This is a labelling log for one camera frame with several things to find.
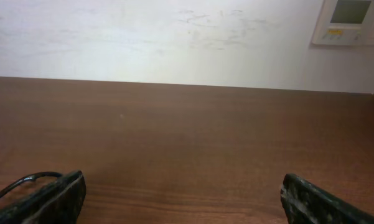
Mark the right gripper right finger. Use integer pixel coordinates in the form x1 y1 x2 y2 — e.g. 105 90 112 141
281 174 374 224

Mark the white wall control panel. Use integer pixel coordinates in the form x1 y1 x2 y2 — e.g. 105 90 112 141
312 0 374 46

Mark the right camera black cable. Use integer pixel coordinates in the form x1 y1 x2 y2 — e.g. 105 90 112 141
0 171 63 210

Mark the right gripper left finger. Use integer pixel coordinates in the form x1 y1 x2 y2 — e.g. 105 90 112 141
0 170 86 224

